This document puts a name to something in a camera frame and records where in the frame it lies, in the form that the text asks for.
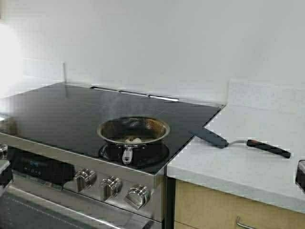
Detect raw grey shrimp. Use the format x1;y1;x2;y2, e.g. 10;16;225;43
125;137;142;144

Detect steel frying pan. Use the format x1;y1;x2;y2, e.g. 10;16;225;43
97;116;171;167

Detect black spatula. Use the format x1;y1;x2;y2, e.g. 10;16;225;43
189;127;291;159

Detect middle stove knob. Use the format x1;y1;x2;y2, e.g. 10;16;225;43
99;176;122;201

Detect stove knob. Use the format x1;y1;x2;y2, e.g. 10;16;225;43
124;184;151;210
0;144;8;160
73;168;97;192
99;176;122;201

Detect right stove knob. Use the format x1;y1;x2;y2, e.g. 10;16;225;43
124;184;151;210

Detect stainless steel electric stove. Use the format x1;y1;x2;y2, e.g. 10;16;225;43
0;83;222;229

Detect beige wooden cabinet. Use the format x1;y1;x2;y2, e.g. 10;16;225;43
174;180;305;229

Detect far left stove knob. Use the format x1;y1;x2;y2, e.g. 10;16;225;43
0;144;8;160

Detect black device at right edge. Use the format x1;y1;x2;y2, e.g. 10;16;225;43
295;160;305;192

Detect metal drawer handle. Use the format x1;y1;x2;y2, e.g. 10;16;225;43
235;216;255;229

